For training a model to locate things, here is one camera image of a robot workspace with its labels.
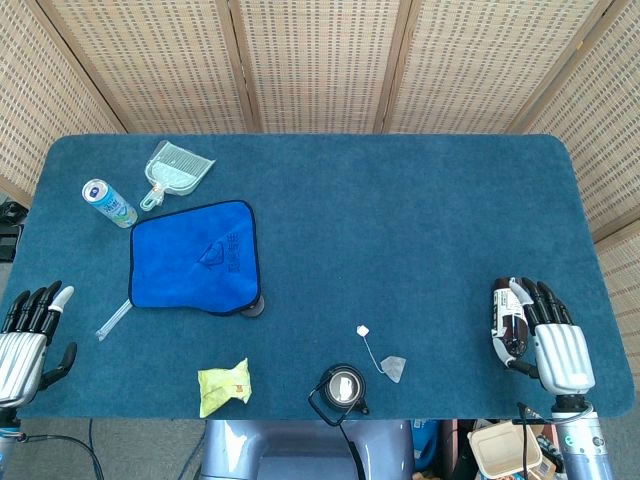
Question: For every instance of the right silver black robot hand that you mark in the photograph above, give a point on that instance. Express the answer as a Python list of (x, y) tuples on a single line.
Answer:
[(562, 355)]

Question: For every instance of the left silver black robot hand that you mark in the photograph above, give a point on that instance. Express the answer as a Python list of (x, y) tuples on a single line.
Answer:
[(17, 357)]

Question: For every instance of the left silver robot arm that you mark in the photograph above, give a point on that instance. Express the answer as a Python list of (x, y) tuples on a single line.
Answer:
[(5, 430)]

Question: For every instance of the blue bag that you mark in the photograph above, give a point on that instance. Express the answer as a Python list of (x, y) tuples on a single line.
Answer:
[(425, 442)]

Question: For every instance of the brown bottle with white label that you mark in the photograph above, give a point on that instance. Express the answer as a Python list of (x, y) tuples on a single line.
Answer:
[(510, 320)]

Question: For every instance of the clear wrapped straw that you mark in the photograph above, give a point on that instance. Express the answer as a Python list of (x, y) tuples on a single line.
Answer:
[(112, 322)]

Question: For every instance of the beige food box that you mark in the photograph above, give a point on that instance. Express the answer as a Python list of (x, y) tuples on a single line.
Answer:
[(500, 447)]

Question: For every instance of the black equipment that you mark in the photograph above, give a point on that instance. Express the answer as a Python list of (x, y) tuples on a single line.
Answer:
[(7, 240)]

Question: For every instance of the light blue drink can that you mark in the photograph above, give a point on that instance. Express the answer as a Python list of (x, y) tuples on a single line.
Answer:
[(112, 207)]

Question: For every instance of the blue microfiber cloth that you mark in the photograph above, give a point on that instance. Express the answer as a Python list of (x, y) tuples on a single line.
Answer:
[(190, 260)]

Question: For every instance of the yellow-green snack packet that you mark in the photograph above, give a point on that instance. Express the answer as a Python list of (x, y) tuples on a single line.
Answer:
[(220, 390)]

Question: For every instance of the teal carpet table mat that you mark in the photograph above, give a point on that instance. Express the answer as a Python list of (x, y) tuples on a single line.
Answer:
[(375, 225)]

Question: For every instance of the round black disc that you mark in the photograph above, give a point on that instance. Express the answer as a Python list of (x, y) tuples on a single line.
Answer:
[(255, 310)]

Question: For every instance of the pale green mini dustpan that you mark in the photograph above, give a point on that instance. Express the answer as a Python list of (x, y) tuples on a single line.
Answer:
[(175, 172)]

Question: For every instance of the grey-blue robot torso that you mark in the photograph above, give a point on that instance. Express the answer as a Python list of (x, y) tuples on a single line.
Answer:
[(300, 450)]

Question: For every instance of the woven wooden folding screen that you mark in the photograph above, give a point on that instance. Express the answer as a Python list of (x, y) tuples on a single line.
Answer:
[(320, 60)]

